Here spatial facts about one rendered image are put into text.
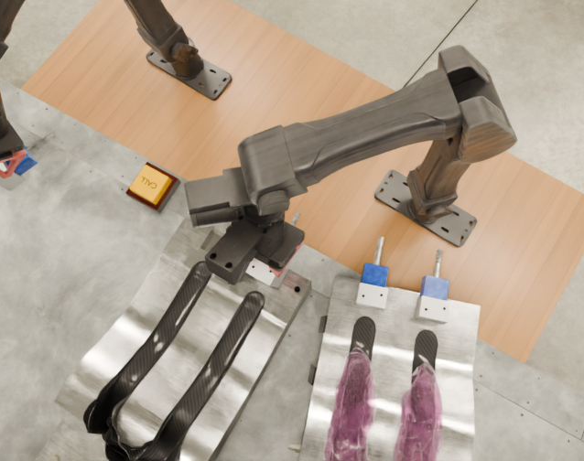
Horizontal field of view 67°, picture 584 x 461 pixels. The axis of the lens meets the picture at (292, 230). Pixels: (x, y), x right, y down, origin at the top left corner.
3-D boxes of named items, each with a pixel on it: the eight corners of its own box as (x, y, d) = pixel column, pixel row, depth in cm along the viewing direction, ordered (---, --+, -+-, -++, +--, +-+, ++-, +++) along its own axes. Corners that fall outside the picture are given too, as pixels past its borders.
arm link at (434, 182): (415, 217, 80) (466, 136, 49) (403, 184, 82) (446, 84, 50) (448, 209, 80) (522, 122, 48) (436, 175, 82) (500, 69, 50)
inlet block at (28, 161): (55, 132, 86) (37, 118, 81) (68, 149, 85) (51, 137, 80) (-3, 172, 85) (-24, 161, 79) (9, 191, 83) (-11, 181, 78)
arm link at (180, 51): (172, 53, 85) (193, 34, 86) (142, 27, 87) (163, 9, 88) (181, 72, 91) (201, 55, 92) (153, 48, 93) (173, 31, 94)
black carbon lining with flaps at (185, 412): (200, 258, 82) (185, 247, 72) (275, 301, 79) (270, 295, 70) (89, 435, 75) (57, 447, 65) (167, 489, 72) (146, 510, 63)
